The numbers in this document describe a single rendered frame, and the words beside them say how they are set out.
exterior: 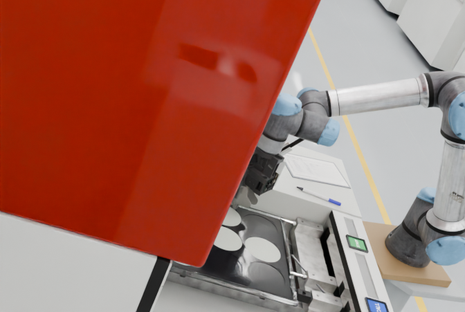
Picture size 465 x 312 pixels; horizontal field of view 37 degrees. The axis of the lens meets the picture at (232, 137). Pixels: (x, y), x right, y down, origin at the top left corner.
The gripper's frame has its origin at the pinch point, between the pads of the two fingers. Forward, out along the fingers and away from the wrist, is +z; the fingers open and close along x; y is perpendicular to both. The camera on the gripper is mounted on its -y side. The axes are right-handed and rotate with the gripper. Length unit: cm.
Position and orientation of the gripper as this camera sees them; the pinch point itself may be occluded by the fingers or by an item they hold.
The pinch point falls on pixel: (234, 203)
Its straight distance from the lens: 192.6
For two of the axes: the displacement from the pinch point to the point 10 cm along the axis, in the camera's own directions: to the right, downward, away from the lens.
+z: -3.5, 8.4, 4.2
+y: 7.7, 5.1, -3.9
